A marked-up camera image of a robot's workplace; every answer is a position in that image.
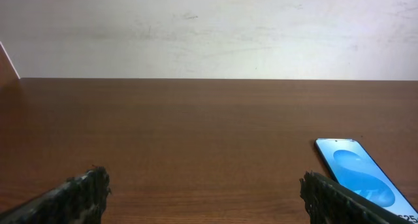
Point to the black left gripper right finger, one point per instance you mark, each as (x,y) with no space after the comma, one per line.
(328,202)

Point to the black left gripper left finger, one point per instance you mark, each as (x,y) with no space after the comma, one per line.
(80,199)

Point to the blue Galaxy smartphone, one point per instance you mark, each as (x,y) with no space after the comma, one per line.
(351,166)

